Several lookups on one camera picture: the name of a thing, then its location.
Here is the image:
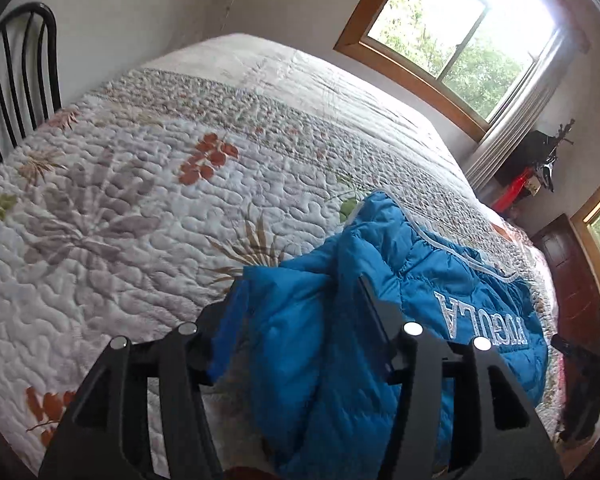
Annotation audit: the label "white pleated curtain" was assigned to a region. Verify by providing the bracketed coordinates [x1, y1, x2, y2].
[462, 25, 581, 193]

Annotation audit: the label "floral quilted bedspread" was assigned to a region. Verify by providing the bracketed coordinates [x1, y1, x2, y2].
[0, 34, 566, 476]

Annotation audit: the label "blue puffer jacket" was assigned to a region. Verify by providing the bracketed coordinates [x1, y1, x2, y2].
[207, 191, 551, 480]

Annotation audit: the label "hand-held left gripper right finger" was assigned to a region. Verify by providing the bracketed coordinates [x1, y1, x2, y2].
[357, 276, 565, 480]

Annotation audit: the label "red hanging bag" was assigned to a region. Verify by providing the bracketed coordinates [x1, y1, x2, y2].
[490, 170, 532, 214]

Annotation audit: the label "dark wooden coat rack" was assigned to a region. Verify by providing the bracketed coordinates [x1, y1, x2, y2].
[545, 119, 577, 171]

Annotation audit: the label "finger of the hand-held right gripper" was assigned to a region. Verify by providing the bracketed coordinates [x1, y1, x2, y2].
[551, 334, 588, 362]

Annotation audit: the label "black clothes hangers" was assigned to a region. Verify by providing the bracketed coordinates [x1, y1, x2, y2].
[539, 159, 557, 192]

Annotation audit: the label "black metal chair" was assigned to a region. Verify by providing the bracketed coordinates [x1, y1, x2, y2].
[0, 2, 62, 168]

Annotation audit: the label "dark wooden headboard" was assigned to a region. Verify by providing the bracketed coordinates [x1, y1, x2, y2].
[530, 214, 600, 357]

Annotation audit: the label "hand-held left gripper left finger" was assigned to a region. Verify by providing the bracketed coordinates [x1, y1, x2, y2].
[39, 280, 241, 480]

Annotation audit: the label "black hanging garment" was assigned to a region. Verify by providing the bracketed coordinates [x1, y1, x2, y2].
[495, 130, 557, 192]

